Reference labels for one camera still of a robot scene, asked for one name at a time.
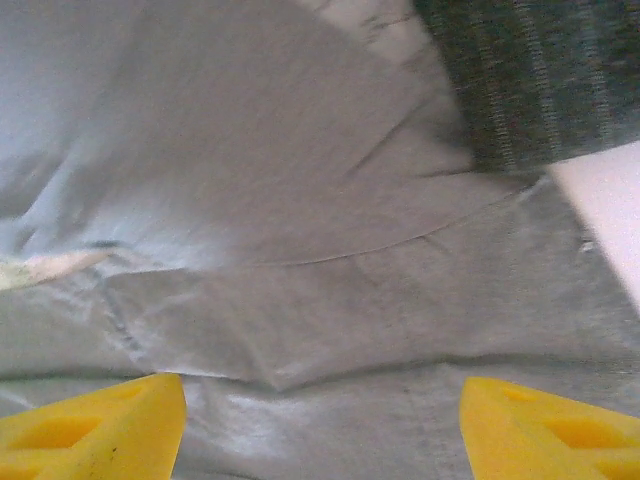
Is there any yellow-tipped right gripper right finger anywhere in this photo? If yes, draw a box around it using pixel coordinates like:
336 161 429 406
459 377 640 480

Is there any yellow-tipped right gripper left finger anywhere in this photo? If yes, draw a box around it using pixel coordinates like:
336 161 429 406
0 372 187 480

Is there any grey long sleeve shirt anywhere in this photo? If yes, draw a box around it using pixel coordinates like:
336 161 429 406
0 0 640 480

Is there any dark button-up shirt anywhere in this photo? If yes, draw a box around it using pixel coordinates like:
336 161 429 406
413 0 640 175

